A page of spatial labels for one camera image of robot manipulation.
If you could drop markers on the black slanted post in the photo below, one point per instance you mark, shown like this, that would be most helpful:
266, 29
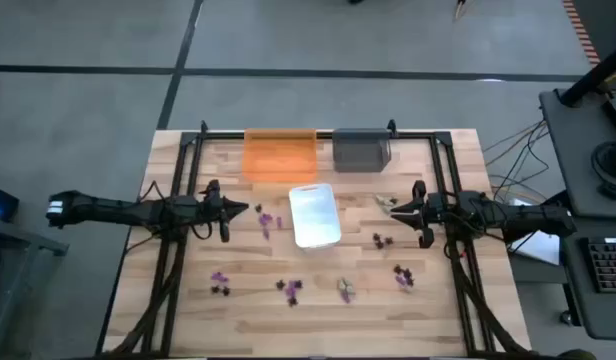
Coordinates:
588, 80

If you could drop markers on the grey translucent plastic bin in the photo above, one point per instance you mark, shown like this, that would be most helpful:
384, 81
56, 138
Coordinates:
360, 152

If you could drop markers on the white paper sheet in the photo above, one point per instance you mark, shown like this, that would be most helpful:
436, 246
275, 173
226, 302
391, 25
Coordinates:
540, 247

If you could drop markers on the white plastic bin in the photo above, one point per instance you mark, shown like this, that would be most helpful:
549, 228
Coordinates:
315, 215

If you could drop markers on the tan wooden leg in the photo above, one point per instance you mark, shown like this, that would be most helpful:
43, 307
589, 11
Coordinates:
460, 9

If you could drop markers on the black round monitor base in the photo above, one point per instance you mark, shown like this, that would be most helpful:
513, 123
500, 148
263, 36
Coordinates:
605, 165

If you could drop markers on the grey metal cart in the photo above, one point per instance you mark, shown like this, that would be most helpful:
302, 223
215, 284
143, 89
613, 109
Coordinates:
38, 245

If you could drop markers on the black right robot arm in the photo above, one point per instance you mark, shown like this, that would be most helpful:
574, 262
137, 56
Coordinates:
513, 212

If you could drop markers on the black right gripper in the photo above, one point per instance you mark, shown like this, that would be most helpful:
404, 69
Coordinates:
427, 212

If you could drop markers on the dark grey desk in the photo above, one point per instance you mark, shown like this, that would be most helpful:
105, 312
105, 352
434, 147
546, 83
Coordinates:
573, 150
578, 300

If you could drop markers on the black box with blue light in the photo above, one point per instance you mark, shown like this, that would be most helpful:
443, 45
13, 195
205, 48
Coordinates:
3, 200

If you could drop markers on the orange striped edge strip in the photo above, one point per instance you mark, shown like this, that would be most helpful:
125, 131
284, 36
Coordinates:
580, 32

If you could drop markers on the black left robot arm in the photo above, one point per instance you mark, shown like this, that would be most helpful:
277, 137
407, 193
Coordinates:
113, 210

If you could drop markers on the black backlit keyboard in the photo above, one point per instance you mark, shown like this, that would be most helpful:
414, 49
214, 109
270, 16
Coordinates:
608, 265

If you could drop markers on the orange translucent plastic bin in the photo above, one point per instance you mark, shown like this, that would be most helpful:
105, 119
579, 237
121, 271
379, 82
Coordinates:
280, 160

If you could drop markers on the black caster wheel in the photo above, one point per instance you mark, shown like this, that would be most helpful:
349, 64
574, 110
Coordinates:
567, 318

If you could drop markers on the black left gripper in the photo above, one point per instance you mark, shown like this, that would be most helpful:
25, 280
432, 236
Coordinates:
213, 207

